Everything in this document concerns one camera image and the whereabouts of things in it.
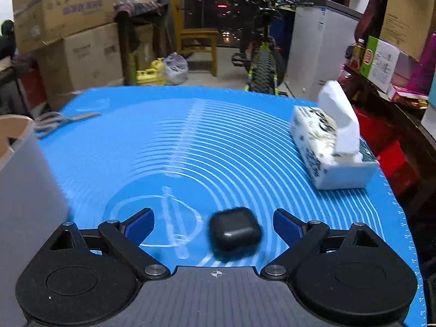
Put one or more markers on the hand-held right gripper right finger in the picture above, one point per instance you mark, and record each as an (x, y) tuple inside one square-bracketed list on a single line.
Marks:
[(286, 224)]

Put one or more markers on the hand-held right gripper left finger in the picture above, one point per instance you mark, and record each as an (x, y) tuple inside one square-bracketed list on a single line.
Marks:
[(139, 226)]

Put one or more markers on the black earbud case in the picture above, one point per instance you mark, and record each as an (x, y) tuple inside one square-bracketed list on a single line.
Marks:
[(235, 231)]

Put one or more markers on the cream plastic basin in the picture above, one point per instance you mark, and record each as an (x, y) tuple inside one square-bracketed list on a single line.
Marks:
[(27, 194)]

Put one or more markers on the white tissue pack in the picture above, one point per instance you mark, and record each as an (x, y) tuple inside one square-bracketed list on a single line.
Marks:
[(323, 150)]

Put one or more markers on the blue silicone mat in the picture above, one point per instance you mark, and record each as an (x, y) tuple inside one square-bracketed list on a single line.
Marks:
[(221, 143)]

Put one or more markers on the red plastic crate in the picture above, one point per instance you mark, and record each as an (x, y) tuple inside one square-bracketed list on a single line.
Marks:
[(391, 156)]

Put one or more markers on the yellow detergent jug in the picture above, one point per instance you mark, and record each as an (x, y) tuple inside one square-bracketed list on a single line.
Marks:
[(159, 66), (150, 78)]

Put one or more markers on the black and green bicycle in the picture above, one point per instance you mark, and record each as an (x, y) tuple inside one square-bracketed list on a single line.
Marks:
[(264, 71)]

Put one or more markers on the dark wooden shelf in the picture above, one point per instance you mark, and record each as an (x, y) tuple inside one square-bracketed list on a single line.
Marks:
[(408, 122)]

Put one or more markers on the translucent plastic bag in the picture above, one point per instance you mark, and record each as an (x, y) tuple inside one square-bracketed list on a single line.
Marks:
[(175, 70)]

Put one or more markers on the large plain cardboard box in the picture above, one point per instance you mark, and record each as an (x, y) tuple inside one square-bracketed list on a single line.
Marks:
[(85, 61)]

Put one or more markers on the plastic drink bottle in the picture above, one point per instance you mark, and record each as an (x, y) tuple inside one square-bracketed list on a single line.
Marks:
[(357, 54)]

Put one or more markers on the dark cluttered table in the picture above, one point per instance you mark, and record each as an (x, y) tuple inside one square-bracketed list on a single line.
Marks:
[(124, 41)]

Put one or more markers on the green and white box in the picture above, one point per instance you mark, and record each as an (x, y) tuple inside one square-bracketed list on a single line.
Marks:
[(381, 64)]

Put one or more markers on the wooden chair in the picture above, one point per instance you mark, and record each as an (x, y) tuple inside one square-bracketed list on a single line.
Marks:
[(197, 35)]

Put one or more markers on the pink box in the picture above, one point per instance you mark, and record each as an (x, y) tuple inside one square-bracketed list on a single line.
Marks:
[(424, 71)]

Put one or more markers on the blue-printed open cardboard box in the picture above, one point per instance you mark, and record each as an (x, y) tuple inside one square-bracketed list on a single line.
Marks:
[(68, 10)]

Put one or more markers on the tall brown cardboard box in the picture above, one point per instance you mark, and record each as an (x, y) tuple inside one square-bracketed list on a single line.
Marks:
[(408, 13)]

